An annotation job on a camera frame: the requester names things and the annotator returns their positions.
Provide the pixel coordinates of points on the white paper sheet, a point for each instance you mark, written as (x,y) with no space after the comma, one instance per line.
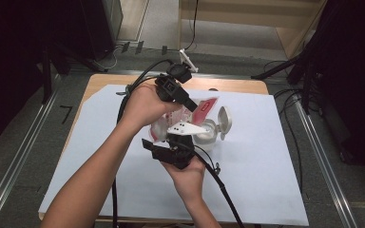
(250,174)

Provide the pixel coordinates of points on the person's left hand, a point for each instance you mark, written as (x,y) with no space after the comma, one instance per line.
(145,107)

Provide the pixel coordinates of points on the person's right hand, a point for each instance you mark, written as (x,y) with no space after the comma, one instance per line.
(187,177)

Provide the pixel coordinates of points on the light wooden bench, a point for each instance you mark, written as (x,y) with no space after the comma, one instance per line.
(250,19)

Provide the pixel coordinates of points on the wooden table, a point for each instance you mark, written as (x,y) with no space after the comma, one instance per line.
(234,84)

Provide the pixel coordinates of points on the metal floor rail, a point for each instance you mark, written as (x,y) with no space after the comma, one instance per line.
(234,76)
(324,164)
(25,148)

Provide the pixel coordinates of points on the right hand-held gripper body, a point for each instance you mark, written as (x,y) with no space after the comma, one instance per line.
(177,152)

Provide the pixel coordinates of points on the black floor bracket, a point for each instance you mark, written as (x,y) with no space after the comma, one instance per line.
(139,47)
(164,50)
(125,47)

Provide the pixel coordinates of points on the dark table grommet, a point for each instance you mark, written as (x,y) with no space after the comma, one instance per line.
(213,89)

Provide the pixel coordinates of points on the black cabinet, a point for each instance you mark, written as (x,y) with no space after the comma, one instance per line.
(98,28)

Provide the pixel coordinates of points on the black metal stand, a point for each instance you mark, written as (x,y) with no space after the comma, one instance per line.
(275,68)
(46,79)

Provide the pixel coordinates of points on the red white spouted pouch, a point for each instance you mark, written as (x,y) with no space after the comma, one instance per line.
(204,109)

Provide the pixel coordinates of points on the white lidded pitcher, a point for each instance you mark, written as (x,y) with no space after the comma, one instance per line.
(225,118)

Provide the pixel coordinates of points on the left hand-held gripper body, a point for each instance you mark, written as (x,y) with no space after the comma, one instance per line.
(169,87)

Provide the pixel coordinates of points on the black curtain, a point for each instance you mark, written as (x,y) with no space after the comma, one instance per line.
(361,95)
(9,63)

